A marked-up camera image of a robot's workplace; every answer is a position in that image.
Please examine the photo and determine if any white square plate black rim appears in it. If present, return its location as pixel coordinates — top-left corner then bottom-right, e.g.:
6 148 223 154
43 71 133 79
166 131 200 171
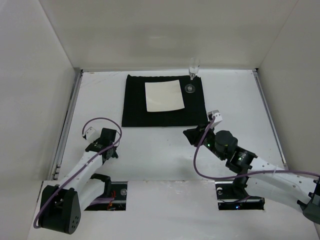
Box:
145 79 185 113

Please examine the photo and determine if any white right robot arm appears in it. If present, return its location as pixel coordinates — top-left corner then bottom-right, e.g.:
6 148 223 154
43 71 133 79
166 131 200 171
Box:
183 126 320 224

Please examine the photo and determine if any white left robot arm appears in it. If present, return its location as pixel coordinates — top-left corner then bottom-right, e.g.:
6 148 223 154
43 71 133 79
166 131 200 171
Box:
33 127 121 235

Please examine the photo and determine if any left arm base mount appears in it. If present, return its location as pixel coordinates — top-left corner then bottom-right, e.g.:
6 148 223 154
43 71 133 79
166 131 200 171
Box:
85 181 128 212

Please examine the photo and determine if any clear wine glass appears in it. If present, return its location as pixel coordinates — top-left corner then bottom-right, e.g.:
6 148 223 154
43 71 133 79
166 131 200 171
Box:
184 57 201 94

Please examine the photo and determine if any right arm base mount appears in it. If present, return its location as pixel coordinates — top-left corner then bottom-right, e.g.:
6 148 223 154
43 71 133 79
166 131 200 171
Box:
215 176 265 211

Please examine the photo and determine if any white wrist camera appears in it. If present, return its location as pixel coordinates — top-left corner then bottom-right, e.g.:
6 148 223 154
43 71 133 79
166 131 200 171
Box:
207 110 223 128
82 127 100 143

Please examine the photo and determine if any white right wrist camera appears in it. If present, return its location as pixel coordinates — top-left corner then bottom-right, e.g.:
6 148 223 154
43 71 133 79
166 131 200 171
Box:
207 110 223 128

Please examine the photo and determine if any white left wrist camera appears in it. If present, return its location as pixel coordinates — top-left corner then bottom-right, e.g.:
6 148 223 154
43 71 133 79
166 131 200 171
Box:
82 127 100 143

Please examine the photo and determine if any black cloth placemat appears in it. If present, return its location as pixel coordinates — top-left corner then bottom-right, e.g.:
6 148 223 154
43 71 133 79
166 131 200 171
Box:
121 75 208 128

